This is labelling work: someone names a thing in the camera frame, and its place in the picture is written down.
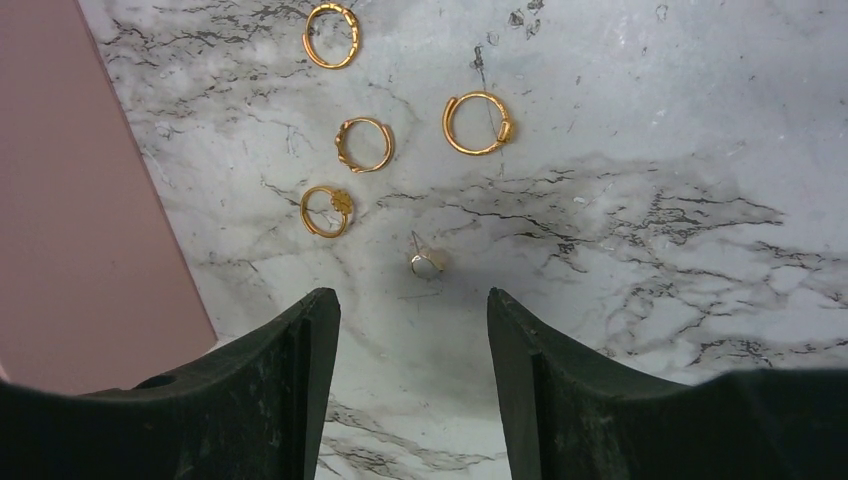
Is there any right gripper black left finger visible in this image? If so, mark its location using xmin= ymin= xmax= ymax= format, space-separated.
xmin=1 ymin=288 xmax=341 ymax=479

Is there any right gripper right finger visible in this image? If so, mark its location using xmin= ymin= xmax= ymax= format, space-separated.
xmin=487 ymin=288 xmax=847 ymax=479

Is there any pink jewelry box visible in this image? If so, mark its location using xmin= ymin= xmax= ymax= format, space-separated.
xmin=1 ymin=1 xmax=216 ymax=395

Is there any gold flower ring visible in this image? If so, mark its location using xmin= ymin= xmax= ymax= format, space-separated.
xmin=299 ymin=185 xmax=356 ymax=240

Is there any gold ring middle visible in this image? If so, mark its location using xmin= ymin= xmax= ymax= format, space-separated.
xmin=334 ymin=116 xmax=396 ymax=176

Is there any gold ring right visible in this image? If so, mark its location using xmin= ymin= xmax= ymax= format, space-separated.
xmin=441 ymin=90 xmax=516 ymax=158

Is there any gold ring top left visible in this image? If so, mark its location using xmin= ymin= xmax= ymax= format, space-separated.
xmin=301 ymin=2 xmax=362 ymax=71

